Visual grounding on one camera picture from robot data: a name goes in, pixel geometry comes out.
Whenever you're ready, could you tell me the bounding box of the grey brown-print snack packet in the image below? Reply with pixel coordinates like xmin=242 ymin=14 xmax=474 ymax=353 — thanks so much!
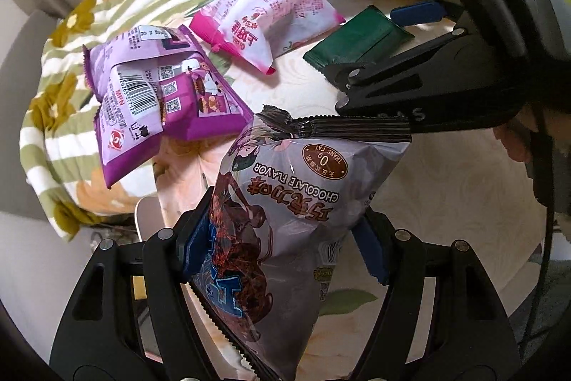
xmin=190 ymin=104 xmax=411 ymax=381

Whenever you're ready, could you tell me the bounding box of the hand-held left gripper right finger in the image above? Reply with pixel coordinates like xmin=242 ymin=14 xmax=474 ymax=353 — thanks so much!
xmin=352 ymin=206 xmax=522 ymax=381

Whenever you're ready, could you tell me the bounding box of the person's right hand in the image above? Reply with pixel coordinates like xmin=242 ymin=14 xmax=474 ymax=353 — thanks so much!
xmin=494 ymin=105 xmax=544 ymax=182

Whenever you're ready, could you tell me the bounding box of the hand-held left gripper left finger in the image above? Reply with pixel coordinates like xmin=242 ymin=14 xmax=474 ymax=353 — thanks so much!
xmin=49 ymin=186 xmax=215 ymax=381

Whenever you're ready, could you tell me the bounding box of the black cable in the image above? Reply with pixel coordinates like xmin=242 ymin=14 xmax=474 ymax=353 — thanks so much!
xmin=522 ymin=109 xmax=563 ymax=346

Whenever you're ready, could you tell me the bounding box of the pink and white snack packet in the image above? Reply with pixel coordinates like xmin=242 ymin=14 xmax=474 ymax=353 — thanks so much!
xmin=190 ymin=0 xmax=346 ymax=76

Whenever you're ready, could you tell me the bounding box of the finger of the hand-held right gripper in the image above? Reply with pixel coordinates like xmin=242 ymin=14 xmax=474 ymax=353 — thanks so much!
xmin=390 ymin=0 xmax=468 ymax=29
xmin=321 ymin=28 xmax=532 ymax=135

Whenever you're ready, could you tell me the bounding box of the grey padded headboard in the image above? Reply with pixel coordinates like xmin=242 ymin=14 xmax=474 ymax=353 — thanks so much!
xmin=0 ymin=8 xmax=61 ymax=167

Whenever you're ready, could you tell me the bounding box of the dark green snack packet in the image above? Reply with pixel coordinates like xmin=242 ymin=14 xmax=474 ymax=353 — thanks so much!
xmin=302 ymin=5 xmax=415 ymax=82

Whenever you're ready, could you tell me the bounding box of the purple snack packet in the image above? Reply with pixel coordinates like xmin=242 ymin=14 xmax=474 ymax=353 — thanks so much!
xmin=82 ymin=24 xmax=255 ymax=190

